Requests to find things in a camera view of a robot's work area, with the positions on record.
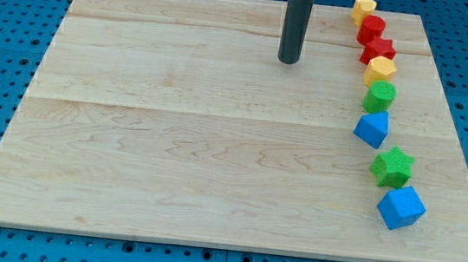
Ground light wooden board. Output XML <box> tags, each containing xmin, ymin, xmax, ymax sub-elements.
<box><xmin>0</xmin><ymin>0</ymin><xmax>468</xmax><ymax>262</ymax></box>

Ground blue pentagon block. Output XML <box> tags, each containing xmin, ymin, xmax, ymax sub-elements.
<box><xmin>354</xmin><ymin>111</ymin><xmax>390</xmax><ymax>149</ymax></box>

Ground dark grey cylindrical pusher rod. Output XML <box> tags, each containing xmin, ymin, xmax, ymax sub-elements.
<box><xmin>277</xmin><ymin>0</ymin><xmax>315</xmax><ymax>64</ymax></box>

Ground green cylinder block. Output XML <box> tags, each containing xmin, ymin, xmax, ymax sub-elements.
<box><xmin>362</xmin><ymin>80</ymin><xmax>397</xmax><ymax>114</ymax></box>

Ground yellow hexagon block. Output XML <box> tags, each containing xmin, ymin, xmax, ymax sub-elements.
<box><xmin>363</xmin><ymin>56</ymin><xmax>397</xmax><ymax>87</ymax></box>

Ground green star block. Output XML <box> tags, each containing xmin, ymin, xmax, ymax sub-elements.
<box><xmin>370</xmin><ymin>146</ymin><xmax>416</xmax><ymax>189</ymax></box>

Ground red star block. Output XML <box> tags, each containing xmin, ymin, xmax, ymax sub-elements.
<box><xmin>359</xmin><ymin>37</ymin><xmax>397</xmax><ymax>65</ymax></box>

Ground red cylinder block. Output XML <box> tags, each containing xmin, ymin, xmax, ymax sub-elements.
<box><xmin>356</xmin><ymin>15</ymin><xmax>387</xmax><ymax>45</ymax></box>

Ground yellow heart block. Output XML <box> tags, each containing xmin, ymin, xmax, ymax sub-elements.
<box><xmin>351</xmin><ymin>0</ymin><xmax>377</xmax><ymax>26</ymax></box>

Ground blue cube block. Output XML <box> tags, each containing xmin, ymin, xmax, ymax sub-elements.
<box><xmin>377</xmin><ymin>186</ymin><xmax>426</xmax><ymax>230</ymax></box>

